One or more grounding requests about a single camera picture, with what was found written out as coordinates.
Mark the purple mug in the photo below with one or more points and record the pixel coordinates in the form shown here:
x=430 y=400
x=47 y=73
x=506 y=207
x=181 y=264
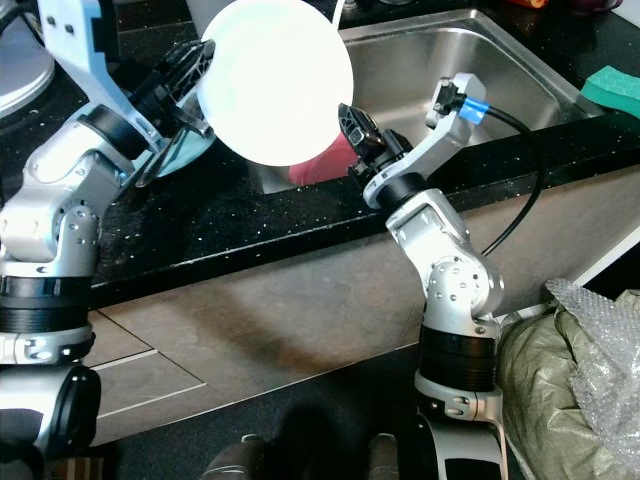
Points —
x=592 y=5

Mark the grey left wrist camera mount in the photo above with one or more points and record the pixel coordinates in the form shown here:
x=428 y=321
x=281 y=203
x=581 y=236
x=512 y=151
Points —
x=75 y=40

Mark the large white plate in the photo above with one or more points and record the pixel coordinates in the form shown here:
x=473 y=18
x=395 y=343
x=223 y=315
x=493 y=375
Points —
x=275 y=80

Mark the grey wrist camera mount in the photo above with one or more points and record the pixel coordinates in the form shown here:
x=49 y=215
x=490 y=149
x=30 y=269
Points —
x=435 y=130
x=75 y=40

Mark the orange container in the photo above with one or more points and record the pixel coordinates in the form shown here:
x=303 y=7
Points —
x=528 y=3

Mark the white plate stack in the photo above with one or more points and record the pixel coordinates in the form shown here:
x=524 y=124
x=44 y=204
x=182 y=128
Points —
x=20 y=75

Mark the pink plate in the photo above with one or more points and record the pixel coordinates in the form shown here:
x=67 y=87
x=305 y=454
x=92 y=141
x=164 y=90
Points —
x=320 y=170

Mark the grey left robot foot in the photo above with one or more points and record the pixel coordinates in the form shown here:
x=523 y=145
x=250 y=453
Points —
x=235 y=460

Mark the olive green bag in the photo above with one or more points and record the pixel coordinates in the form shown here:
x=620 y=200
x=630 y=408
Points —
x=530 y=380

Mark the clear bubble wrap sheet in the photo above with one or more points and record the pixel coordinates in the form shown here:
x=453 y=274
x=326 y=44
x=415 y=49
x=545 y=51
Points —
x=605 y=370

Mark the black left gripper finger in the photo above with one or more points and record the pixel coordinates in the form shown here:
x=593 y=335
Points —
x=192 y=68
x=182 y=120

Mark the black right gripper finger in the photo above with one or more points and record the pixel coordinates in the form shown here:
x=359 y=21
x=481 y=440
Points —
x=358 y=127

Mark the green sponge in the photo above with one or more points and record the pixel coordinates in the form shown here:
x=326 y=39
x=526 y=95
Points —
x=612 y=88

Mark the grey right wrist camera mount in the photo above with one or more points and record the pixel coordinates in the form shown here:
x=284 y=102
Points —
x=435 y=130

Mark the brown cabinet front panel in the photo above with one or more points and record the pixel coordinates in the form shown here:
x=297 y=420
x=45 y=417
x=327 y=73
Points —
x=260 y=300

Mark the grey robot foot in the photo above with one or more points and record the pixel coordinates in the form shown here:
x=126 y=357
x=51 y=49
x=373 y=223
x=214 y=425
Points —
x=235 y=460
x=387 y=458

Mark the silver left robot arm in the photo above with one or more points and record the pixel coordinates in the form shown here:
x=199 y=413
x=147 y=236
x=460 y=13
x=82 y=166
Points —
x=50 y=200

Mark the grey right robot foot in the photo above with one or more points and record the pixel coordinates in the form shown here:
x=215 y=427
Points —
x=387 y=458

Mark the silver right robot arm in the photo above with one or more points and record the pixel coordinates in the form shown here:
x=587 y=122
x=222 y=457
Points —
x=445 y=250

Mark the stainless steel sink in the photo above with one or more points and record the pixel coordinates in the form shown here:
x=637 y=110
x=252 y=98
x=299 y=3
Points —
x=460 y=60

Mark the light blue plate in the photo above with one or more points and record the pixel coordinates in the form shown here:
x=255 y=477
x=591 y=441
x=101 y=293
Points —
x=185 y=155

